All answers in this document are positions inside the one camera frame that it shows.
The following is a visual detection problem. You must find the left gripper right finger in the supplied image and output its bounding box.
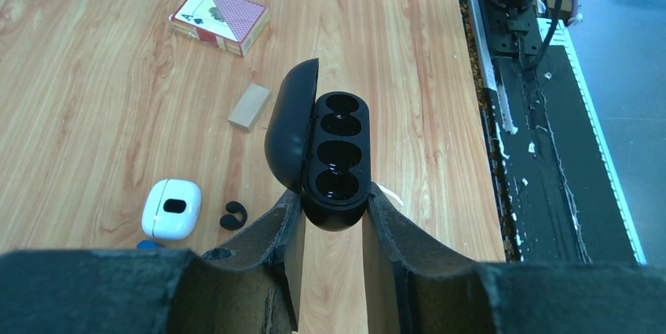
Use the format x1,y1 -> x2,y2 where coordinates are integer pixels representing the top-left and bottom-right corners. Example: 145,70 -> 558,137
362,185 -> 665,333

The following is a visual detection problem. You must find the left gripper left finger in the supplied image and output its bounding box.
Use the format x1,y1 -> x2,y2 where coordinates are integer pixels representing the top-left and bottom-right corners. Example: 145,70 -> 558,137
1,191 -> 303,333

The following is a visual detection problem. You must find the black ear hook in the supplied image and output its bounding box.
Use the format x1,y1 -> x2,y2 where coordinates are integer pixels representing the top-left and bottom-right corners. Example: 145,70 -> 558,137
219,200 -> 248,231

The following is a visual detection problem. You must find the black oval case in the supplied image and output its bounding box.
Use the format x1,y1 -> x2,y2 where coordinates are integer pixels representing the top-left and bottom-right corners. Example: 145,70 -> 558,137
264,58 -> 371,232

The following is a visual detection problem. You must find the blue toy brick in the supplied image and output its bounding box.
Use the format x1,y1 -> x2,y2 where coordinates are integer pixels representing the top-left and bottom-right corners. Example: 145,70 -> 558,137
136,240 -> 164,249

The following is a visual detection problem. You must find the small wooden block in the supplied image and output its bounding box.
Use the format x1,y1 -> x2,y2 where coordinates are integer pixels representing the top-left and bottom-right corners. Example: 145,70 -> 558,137
228,83 -> 271,132

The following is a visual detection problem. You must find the pink card box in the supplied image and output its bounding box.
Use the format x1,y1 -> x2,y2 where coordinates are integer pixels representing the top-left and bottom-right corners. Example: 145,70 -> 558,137
169,0 -> 269,57

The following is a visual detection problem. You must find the white slotted cable duct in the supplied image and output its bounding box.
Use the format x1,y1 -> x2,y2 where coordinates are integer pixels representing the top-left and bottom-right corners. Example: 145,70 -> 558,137
536,24 -> 647,264

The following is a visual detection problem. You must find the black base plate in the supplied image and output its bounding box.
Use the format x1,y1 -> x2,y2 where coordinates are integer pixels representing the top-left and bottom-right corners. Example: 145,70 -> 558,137
452,0 -> 639,265

